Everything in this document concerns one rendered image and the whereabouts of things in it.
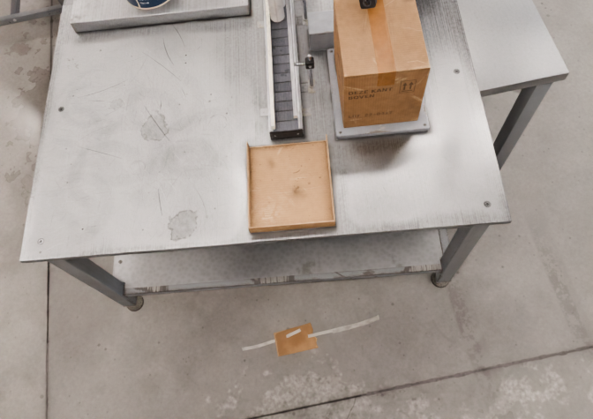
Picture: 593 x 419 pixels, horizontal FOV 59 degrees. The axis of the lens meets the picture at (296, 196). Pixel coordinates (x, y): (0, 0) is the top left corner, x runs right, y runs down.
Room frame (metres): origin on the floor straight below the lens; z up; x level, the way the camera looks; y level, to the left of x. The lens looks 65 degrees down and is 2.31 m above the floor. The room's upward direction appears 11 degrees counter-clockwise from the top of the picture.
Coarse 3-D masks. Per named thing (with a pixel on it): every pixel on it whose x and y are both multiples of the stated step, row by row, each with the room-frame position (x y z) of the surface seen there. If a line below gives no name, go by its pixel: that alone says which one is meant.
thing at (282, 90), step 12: (276, 24) 1.34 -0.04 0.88; (276, 36) 1.29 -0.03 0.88; (288, 36) 1.28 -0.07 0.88; (276, 48) 1.24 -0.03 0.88; (288, 48) 1.23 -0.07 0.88; (276, 60) 1.19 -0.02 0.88; (288, 60) 1.18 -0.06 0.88; (276, 72) 1.13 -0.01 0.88; (288, 72) 1.13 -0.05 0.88; (276, 84) 1.09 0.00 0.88; (288, 84) 1.08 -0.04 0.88; (276, 96) 1.04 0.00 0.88; (288, 96) 1.03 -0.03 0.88; (276, 108) 0.99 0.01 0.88; (288, 108) 0.98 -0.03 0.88; (276, 120) 0.95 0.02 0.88; (288, 120) 0.94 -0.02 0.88
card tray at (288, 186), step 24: (288, 144) 0.88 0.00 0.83; (312, 144) 0.86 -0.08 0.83; (264, 168) 0.80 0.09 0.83; (288, 168) 0.79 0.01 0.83; (312, 168) 0.77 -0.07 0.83; (264, 192) 0.72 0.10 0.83; (288, 192) 0.70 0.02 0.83; (312, 192) 0.69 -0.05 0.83; (264, 216) 0.64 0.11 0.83; (288, 216) 0.63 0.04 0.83; (312, 216) 0.61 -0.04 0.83
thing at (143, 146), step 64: (64, 0) 1.71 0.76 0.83; (256, 0) 1.53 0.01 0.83; (320, 0) 1.47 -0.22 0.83; (448, 0) 1.35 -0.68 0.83; (64, 64) 1.39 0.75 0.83; (128, 64) 1.33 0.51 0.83; (192, 64) 1.28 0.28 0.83; (256, 64) 1.22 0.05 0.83; (320, 64) 1.17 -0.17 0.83; (448, 64) 1.07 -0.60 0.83; (64, 128) 1.11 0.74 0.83; (128, 128) 1.06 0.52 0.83; (192, 128) 1.01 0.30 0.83; (256, 128) 0.96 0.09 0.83; (320, 128) 0.92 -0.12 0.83; (448, 128) 0.83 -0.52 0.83; (64, 192) 0.85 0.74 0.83; (128, 192) 0.81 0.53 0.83; (192, 192) 0.77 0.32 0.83; (384, 192) 0.65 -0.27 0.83; (448, 192) 0.61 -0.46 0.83; (64, 256) 0.63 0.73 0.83
